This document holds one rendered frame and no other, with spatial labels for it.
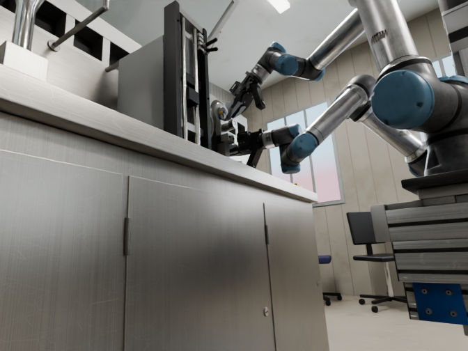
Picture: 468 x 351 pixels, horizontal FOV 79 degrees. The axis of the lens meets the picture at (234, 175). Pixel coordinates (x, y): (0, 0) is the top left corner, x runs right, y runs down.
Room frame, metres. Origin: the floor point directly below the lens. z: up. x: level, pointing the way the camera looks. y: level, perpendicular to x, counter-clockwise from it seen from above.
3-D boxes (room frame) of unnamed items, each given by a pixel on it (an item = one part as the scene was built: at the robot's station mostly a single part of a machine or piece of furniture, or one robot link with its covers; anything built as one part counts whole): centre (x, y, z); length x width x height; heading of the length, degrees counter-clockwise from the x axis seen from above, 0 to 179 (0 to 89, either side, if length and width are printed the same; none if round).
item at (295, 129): (1.08, -0.22, 1.11); 0.11 x 0.08 x 0.09; 59
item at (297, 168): (1.06, -0.22, 1.01); 0.11 x 0.08 x 0.11; 8
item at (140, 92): (0.96, 0.35, 1.17); 0.34 x 0.05 x 0.54; 59
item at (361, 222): (3.06, -1.48, 0.48); 0.62 x 0.62 x 0.97
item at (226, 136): (1.11, 0.02, 1.05); 0.06 x 0.05 x 0.31; 59
